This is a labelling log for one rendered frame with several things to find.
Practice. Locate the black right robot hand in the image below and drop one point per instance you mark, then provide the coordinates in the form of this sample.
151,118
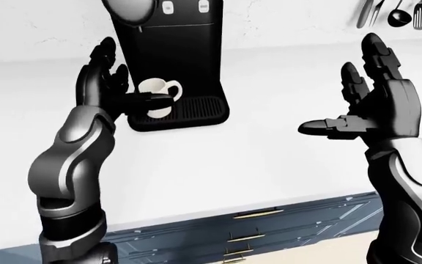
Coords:
394,104

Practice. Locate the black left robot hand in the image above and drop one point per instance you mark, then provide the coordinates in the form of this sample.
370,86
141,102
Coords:
93,82

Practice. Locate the white ceramic mug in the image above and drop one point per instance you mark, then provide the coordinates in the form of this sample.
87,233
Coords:
156,85

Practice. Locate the steel hanging meat fork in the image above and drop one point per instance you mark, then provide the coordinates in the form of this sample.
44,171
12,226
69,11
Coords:
376,12

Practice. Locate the dark blue drawer cabinet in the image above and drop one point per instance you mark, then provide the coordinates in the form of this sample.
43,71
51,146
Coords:
269,233

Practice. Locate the steel hanging knife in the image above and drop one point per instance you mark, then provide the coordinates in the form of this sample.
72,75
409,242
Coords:
363,13

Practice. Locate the black hanging ladle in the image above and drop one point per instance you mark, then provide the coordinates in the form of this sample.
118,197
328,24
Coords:
399,17

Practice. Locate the black coffee machine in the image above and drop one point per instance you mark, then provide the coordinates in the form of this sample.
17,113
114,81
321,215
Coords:
181,55

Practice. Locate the steel slotted spatula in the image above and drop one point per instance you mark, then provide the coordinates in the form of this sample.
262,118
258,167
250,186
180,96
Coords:
420,16

